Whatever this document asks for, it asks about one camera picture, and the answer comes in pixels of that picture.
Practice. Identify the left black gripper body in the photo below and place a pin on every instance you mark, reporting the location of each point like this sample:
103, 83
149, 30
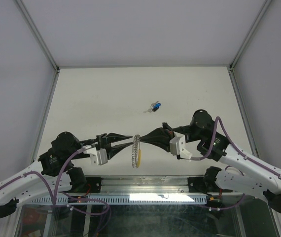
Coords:
99, 141

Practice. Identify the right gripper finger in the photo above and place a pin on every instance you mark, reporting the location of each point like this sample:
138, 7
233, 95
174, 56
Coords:
163, 144
159, 135

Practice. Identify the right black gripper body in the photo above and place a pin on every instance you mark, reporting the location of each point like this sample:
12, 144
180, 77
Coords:
182, 130

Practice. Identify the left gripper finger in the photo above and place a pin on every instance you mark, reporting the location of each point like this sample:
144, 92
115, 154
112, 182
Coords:
113, 150
114, 137

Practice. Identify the large keyring with yellow grip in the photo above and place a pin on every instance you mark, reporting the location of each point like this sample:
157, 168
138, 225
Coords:
136, 152

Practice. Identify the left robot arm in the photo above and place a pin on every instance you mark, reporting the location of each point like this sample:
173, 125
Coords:
54, 172

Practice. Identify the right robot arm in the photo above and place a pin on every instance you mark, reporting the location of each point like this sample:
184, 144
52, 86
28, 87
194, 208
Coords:
200, 140

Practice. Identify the key bunch with blue fob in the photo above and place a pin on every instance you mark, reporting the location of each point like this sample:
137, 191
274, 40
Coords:
153, 107

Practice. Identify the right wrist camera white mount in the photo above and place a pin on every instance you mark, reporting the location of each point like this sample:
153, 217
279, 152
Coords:
178, 147

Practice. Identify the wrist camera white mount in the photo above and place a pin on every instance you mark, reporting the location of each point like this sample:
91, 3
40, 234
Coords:
97, 157
178, 147

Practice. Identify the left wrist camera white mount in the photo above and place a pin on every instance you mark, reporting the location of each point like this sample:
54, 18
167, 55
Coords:
97, 157

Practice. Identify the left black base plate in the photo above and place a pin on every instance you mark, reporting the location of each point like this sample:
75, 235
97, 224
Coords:
92, 186

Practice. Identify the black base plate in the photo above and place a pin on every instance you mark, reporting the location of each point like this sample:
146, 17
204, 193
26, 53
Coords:
197, 185
92, 186

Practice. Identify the aluminium mounting rail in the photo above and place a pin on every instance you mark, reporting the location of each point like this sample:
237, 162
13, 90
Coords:
124, 185

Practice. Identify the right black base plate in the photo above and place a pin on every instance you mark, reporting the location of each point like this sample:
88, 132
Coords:
197, 185

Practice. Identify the white slotted cable duct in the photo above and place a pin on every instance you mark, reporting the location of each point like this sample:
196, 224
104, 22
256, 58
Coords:
134, 199

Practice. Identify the right aluminium frame post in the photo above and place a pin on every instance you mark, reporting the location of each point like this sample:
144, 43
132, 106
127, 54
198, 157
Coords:
232, 72

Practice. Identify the aluminium frame post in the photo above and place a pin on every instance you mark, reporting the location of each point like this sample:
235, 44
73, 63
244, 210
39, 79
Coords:
53, 81
232, 72

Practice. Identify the left aluminium frame post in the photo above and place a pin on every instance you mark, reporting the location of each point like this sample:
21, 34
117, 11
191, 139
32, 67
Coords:
53, 81

